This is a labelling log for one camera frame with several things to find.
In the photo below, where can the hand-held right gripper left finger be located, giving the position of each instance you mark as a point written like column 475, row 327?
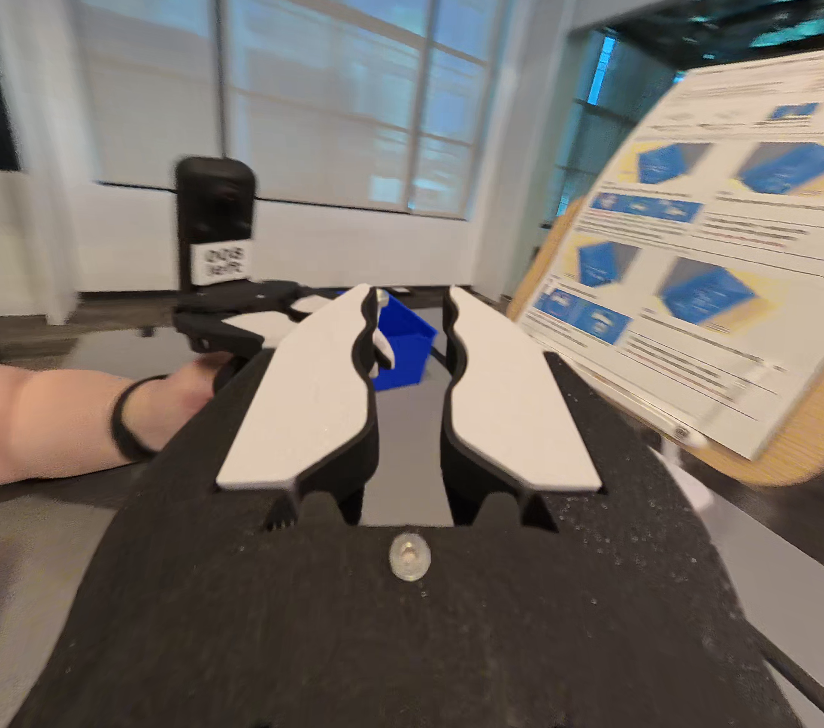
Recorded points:
column 302, row 406

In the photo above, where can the person's left forearm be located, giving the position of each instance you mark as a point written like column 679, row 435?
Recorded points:
column 58, row 425

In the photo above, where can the glass window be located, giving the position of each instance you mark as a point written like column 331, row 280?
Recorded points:
column 322, row 65

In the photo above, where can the printed instruction sheet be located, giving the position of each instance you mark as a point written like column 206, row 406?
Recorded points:
column 676, row 258

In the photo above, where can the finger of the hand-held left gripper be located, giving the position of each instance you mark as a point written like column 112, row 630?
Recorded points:
column 264, row 329
column 312, row 303

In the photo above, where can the person's left hand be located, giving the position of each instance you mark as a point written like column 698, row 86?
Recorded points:
column 193, row 387

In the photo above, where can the black chair armrest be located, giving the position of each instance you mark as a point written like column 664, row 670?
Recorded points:
column 64, row 487

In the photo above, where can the black wristband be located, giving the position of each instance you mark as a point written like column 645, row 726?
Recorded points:
column 125, row 419

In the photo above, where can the blue plastic bin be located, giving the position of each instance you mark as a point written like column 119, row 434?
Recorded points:
column 405, row 348

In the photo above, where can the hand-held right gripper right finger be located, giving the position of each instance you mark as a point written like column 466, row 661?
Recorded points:
column 515, row 412

